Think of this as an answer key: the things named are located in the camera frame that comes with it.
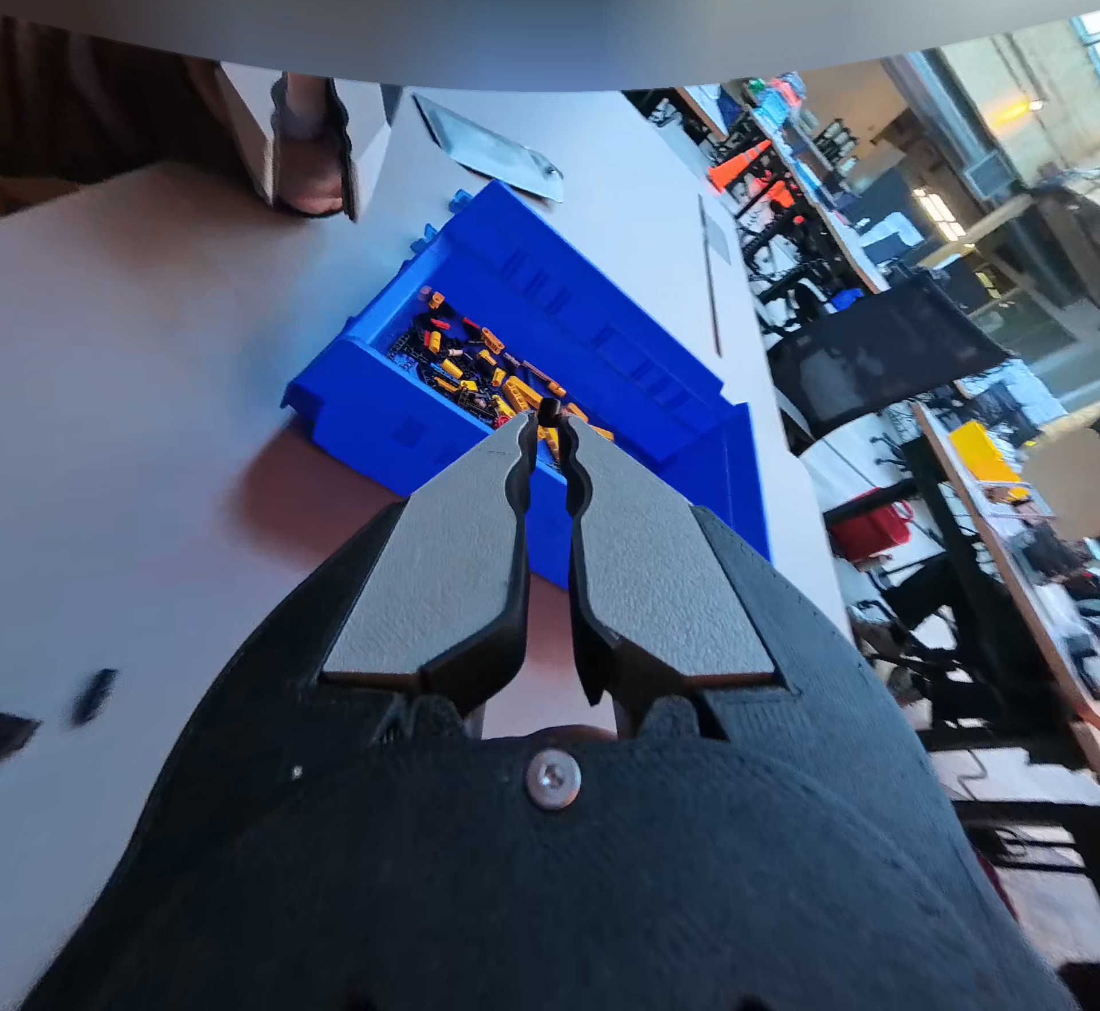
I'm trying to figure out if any blue plastic bin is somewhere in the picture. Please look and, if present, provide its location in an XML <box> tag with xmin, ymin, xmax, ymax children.
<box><xmin>281</xmin><ymin>179</ymin><xmax>772</xmax><ymax>591</ymax></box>

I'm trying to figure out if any yellow plastic bin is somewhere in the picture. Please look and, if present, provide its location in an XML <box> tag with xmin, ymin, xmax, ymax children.
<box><xmin>948</xmin><ymin>420</ymin><xmax>1030</xmax><ymax>503</ymax></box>

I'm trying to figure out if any thin dark rod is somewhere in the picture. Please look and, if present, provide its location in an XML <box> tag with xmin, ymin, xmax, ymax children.
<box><xmin>698</xmin><ymin>194</ymin><xmax>723</xmax><ymax>359</ymax></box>

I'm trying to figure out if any clear plastic bag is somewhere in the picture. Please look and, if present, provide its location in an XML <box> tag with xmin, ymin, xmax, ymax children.
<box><xmin>412</xmin><ymin>93</ymin><xmax>565</xmax><ymax>204</ymax></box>

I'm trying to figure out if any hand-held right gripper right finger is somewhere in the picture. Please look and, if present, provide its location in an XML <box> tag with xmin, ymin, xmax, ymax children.
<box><xmin>559</xmin><ymin>413</ymin><xmax>779</xmax><ymax>739</ymax></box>

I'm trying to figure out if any person's torso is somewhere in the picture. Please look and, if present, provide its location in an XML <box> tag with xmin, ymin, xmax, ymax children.
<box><xmin>0</xmin><ymin>15</ymin><xmax>242</xmax><ymax>217</ymax></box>

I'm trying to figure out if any cluttered wooden workbench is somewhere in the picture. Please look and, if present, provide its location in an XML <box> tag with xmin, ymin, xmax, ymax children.
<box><xmin>911</xmin><ymin>401</ymin><xmax>1100</xmax><ymax>728</ymax></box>

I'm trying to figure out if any pile of lego pieces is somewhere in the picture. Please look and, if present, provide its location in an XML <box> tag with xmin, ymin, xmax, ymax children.
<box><xmin>387</xmin><ymin>289</ymin><xmax>615</xmax><ymax>471</ymax></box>

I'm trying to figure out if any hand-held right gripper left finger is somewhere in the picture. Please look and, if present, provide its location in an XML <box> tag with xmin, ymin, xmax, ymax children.
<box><xmin>322</xmin><ymin>412</ymin><xmax>540</xmax><ymax>717</ymax></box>

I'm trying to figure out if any orange traffic cone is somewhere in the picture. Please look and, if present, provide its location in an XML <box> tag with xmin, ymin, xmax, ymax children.
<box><xmin>707</xmin><ymin>140</ymin><xmax>772</xmax><ymax>193</ymax></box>

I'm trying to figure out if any black office chair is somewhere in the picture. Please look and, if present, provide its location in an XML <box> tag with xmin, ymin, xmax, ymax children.
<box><xmin>767</xmin><ymin>270</ymin><xmax>1008</xmax><ymax>449</ymax></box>

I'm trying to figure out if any red plastic bin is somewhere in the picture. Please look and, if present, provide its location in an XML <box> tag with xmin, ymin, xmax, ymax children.
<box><xmin>827</xmin><ymin>488</ymin><xmax>914</xmax><ymax>562</ymax></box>

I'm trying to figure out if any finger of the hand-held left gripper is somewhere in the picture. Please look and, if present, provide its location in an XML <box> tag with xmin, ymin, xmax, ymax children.
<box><xmin>213</xmin><ymin>62</ymin><xmax>347</xmax><ymax>220</ymax></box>
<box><xmin>327</xmin><ymin>76</ymin><xmax>405</xmax><ymax>224</ymax></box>

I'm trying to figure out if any long cluttered workbench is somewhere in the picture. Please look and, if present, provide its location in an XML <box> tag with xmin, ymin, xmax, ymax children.
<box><xmin>679</xmin><ymin>83</ymin><xmax>890</xmax><ymax>294</ymax></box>

